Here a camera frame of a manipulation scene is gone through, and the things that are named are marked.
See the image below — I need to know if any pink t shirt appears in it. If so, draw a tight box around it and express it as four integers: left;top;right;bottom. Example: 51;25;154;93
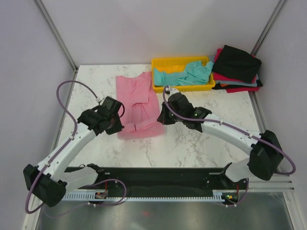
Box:
116;71;165;140

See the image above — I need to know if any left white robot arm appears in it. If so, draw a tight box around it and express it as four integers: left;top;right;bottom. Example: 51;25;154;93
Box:
23;96;125;207

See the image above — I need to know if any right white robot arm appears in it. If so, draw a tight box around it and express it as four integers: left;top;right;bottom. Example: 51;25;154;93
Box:
157;89;283;189

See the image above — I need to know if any teal t shirt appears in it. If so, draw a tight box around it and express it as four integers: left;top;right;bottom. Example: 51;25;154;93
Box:
153;61;213;87

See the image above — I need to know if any yellow plastic bin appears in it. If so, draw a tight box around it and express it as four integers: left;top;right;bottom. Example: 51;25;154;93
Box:
151;56;215;93

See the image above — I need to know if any black bottom t shirt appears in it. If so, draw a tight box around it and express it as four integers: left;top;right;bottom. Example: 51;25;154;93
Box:
212;80;263;90

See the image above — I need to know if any black folded t shirt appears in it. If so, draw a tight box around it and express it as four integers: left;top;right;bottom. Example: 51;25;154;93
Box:
212;45;262;83

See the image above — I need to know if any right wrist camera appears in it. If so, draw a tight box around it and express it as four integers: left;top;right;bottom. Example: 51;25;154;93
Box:
164;86;180;97

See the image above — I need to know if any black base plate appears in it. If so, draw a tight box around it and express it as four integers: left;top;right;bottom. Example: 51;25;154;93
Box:
64;167;248;198

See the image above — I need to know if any white cable duct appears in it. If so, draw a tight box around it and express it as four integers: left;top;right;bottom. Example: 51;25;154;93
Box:
62;190;225;202

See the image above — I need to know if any left aluminium post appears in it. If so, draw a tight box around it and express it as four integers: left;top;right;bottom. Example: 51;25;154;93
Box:
33;0;79;71

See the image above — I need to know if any aluminium post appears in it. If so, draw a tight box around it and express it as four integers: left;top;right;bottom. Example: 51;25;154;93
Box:
250;0;288;56
33;0;79;71

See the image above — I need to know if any right aluminium post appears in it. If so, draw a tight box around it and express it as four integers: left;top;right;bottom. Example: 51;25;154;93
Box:
250;0;288;56

